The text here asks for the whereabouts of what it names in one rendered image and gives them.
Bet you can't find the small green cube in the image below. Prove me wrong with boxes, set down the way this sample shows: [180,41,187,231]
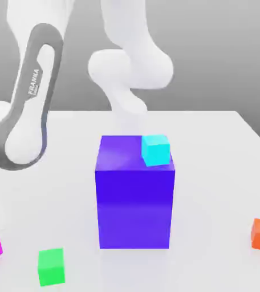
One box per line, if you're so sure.
[37,248,66,287]

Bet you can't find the small cyan cube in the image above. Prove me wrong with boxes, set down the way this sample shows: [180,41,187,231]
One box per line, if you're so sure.
[141,134,171,167]

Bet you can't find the large purple box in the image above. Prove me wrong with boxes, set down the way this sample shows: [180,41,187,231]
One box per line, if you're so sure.
[95,135,176,250]

